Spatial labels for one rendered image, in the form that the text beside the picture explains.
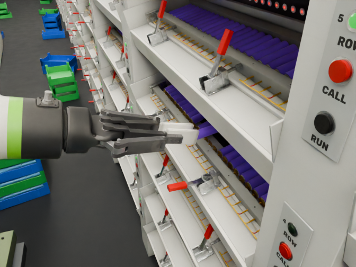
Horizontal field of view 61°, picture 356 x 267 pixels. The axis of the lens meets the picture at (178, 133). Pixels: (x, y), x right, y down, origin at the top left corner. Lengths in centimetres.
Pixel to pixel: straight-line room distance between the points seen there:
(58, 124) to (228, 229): 31
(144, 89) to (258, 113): 55
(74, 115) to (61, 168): 147
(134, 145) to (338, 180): 31
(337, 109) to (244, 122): 16
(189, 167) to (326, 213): 37
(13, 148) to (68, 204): 125
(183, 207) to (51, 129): 45
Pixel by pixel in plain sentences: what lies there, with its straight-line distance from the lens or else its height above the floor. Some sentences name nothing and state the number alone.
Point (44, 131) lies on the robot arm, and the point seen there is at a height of 92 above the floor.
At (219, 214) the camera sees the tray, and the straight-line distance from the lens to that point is 53.
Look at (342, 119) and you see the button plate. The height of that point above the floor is 104.
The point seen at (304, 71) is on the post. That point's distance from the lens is 27.
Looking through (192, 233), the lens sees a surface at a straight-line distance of 76.
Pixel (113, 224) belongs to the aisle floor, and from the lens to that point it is 154.
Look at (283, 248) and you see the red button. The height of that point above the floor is 88.
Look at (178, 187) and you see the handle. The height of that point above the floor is 78.
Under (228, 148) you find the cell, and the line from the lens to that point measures 61.
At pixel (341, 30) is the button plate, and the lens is 24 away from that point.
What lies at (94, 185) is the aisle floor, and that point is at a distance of 177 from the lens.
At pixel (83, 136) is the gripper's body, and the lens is 48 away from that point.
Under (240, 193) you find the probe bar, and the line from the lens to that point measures 53.
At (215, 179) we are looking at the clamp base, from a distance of 56.
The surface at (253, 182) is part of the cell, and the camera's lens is 54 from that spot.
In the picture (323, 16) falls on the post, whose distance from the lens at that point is 26.
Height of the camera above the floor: 115
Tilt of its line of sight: 33 degrees down
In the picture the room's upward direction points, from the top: straight up
